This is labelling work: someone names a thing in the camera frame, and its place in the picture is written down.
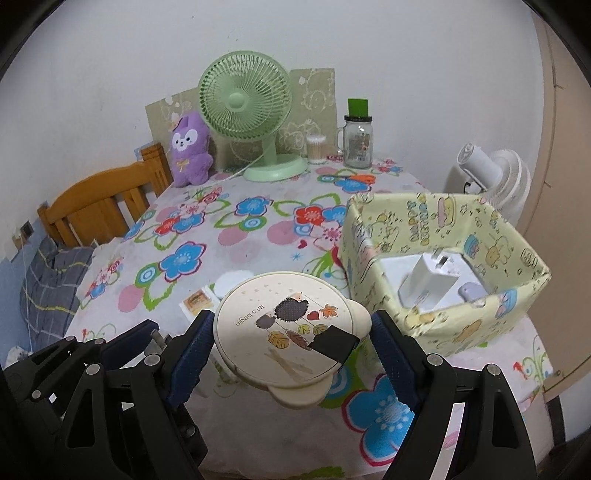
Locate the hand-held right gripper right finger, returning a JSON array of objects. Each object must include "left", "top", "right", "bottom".
[{"left": 369, "top": 310, "right": 541, "bottom": 480}]

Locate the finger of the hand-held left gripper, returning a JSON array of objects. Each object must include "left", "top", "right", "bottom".
[
  {"left": 99, "top": 318, "right": 162, "bottom": 367},
  {"left": 7, "top": 336, "right": 107, "bottom": 393}
]

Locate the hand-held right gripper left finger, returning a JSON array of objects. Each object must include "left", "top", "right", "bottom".
[{"left": 52, "top": 310, "right": 218, "bottom": 480}]

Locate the white box picture label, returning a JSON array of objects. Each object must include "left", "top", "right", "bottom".
[{"left": 179, "top": 285, "right": 221, "bottom": 320}]

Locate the white earbuds case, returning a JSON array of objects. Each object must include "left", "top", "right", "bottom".
[{"left": 215, "top": 271, "right": 254, "bottom": 301}]

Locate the white plug charger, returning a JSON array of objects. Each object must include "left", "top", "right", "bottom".
[{"left": 398, "top": 250, "right": 468, "bottom": 309}]

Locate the lavender egg-shaped gadget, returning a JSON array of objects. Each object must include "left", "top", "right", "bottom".
[{"left": 457, "top": 281, "right": 486, "bottom": 303}]

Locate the yellow cartoon paper box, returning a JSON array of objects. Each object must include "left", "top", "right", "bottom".
[{"left": 339, "top": 191, "right": 551, "bottom": 358}]

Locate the grey plaid pillow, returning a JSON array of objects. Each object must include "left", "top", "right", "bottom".
[{"left": 19, "top": 237, "right": 95, "bottom": 328}]

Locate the white cardboard block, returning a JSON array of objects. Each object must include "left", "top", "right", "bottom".
[{"left": 379, "top": 253, "right": 467, "bottom": 308}]

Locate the floral tablecloth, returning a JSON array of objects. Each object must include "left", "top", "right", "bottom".
[{"left": 65, "top": 159, "right": 555, "bottom": 480}]

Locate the wooden bed headboard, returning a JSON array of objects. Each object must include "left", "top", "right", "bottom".
[{"left": 38, "top": 142, "right": 174, "bottom": 247}]

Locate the purple plush toy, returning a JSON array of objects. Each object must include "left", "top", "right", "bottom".
[{"left": 168, "top": 113, "right": 214, "bottom": 188}]

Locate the white standing fan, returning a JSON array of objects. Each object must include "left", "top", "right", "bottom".
[{"left": 443, "top": 142, "right": 533, "bottom": 222}]

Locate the glass jar mug green lid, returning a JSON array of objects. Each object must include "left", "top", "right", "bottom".
[{"left": 338, "top": 98, "right": 374, "bottom": 169}]

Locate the clear cotton swab jar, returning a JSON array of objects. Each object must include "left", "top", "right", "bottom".
[{"left": 306, "top": 135, "right": 327, "bottom": 165}]

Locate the beige door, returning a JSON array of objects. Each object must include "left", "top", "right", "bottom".
[{"left": 531, "top": 14, "right": 591, "bottom": 398}]

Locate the green table fan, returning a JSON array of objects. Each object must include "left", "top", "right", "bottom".
[{"left": 198, "top": 51, "right": 309, "bottom": 182}]

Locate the white fan cable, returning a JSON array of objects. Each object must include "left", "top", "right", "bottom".
[{"left": 210, "top": 154, "right": 265, "bottom": 178}]

